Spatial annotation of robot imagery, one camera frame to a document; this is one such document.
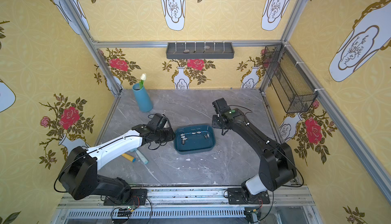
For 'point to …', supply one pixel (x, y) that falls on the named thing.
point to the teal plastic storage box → (190, 139)
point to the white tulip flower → (143, 77)
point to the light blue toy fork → (143, 159)
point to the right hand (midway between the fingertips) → (213, 124)
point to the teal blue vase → (145, 103)
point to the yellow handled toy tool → (131, 159)
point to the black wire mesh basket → (296, 91)
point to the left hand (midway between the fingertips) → (174, 136)
